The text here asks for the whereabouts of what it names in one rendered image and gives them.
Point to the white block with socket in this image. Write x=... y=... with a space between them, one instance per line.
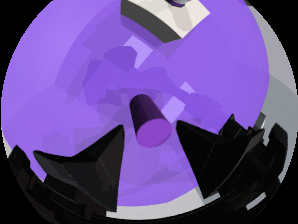
x=162 y=19

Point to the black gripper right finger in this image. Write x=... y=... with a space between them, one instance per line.
x=213 y=157

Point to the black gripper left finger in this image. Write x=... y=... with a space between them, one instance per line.
x=95 y=170

